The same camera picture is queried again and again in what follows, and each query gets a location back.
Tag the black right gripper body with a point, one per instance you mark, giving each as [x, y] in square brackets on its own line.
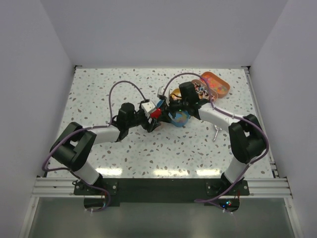
[172, 106]

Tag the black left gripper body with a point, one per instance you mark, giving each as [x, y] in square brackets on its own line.
[141, 119]

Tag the red jar lid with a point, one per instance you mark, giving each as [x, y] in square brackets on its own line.
[156, 114]

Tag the metal candy scoop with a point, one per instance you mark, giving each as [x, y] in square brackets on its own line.
[217, 131]

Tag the clear glass jar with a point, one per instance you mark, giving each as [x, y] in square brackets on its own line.
[156, 125]

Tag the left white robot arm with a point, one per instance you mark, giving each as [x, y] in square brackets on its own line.
[73, 146]

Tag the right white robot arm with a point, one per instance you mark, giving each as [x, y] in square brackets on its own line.
[247, 139]

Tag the yellow oval candy tray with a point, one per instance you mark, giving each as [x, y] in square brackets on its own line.
[175, 94]

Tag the blue oval candy tray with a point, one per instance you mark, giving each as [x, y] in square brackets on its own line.
[172, 116]

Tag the pink oval lollipop tray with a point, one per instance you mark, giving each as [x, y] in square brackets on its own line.
[203, 92]

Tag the orange oval candy tray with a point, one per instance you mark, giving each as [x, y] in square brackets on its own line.
[220, 86]

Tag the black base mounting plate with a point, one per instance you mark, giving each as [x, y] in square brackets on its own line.
[148, 190]

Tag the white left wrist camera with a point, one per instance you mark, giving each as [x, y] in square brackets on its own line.
[148, 107]

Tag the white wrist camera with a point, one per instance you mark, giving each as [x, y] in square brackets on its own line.
[148, 107]
[162, 93]

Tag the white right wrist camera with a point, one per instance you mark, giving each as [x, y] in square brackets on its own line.
[162, 93]

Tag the aluminium frame rail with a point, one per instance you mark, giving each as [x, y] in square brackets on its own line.
[255, 209]

